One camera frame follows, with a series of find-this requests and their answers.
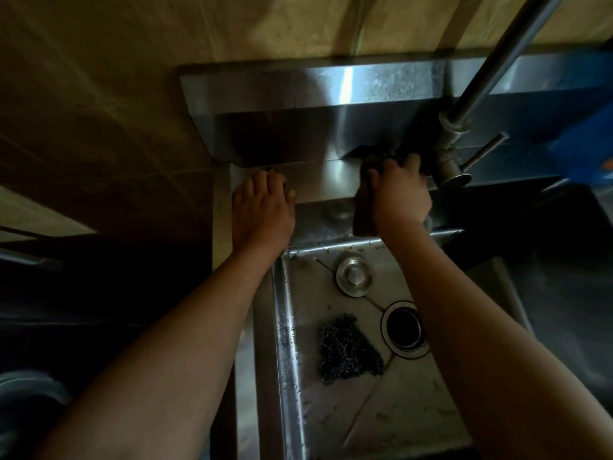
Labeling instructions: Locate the person's right hand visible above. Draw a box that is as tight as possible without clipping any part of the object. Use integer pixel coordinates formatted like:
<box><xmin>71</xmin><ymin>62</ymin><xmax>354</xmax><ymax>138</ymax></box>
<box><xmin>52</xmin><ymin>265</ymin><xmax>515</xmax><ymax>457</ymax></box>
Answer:
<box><xmin>367</xmin><ymin>153</ymin><xmax>434</xmax><ymax>243</ymax></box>

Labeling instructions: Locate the person's left hand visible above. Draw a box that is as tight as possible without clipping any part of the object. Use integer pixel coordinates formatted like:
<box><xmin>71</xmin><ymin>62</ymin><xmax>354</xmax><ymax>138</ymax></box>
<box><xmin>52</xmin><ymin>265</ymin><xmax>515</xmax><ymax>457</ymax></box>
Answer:
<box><xmin>231</xmin><ymin>169</ymin><xmax>298</xmax><ymax>264</ymax></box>

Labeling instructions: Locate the metal sink stopper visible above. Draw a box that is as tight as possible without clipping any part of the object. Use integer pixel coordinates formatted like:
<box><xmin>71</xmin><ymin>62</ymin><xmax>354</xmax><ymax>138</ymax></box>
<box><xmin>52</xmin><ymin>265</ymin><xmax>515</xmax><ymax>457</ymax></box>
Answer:
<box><xmin>335</xmin><ymin>254</ymin><xmax>375</xmax><ymax>299</ymax></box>

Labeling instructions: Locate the stainless steel double sink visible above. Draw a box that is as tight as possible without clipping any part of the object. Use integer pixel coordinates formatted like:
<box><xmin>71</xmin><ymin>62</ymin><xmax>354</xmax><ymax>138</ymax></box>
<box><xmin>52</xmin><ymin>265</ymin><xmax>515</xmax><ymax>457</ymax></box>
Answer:
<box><xmin>178</xmin><ymin>47</ymin><xmax>613</xmax><ymax>460</ymax></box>

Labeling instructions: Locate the black steel wool scourer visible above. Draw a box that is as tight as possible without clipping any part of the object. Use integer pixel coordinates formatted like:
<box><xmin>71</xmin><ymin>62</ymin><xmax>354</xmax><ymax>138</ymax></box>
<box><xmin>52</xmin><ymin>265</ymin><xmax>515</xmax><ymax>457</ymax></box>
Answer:
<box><xmin>317</xmin><ymin>312</ymin><xmax>386</xmax><ymax>387</ymax></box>

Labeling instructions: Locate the blue dish soap bottle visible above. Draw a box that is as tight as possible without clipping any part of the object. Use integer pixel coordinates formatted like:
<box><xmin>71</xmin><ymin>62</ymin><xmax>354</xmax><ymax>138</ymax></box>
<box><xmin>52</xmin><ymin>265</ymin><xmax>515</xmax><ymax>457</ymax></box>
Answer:
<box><xmin>547</xmin><ymin>102</ymin><xmax>613</xmax><ymax>188</ymax></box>

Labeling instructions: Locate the person's right forearm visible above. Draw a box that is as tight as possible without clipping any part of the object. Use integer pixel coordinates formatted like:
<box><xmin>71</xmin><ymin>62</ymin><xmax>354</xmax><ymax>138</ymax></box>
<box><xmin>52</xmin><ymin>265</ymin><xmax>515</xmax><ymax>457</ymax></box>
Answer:
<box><xmin>382</xmin><ymin>224</ymin><xmax>613</xmax><ymax>460</ymax></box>

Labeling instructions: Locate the person's left forearm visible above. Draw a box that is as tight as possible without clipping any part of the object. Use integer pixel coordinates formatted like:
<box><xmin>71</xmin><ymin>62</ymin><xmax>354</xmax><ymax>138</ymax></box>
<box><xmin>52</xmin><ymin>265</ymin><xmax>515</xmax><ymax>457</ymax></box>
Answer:
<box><xmin>33</xmin><ymin>249</ymin><xmax>284</xmax><ymax>460</ymax></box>

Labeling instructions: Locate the curved steel faucet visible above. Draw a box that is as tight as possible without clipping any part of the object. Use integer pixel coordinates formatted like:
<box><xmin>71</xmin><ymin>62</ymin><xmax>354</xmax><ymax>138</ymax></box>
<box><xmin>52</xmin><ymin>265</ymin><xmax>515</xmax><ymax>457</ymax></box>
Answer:
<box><xmin>407</xmin><ymin>0</ymin><xmax>571</xmax><ymax>188</ymax></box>

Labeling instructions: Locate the small shiny metal bowl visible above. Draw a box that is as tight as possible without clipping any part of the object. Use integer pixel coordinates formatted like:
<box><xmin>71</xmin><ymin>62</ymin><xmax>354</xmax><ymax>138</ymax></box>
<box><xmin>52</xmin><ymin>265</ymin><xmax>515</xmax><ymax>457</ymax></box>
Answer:
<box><xmin>0</xmin><ymin>371</ymin><xmax>73</xmax><ymax>460</ymax></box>

